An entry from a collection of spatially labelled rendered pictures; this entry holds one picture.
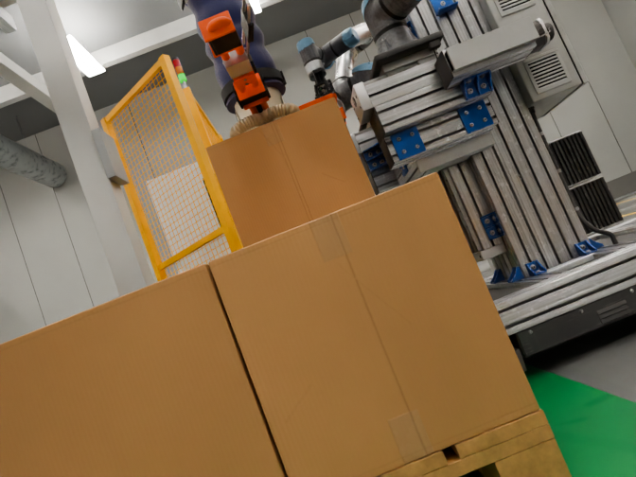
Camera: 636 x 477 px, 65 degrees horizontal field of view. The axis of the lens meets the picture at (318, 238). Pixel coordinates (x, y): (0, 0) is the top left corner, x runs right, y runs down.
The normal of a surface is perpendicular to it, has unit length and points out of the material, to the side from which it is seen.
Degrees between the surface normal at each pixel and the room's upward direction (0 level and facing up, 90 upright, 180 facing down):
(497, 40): 90
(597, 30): 90
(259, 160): 90
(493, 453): 90
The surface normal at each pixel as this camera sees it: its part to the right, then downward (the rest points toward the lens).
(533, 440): -0.01, -0.11
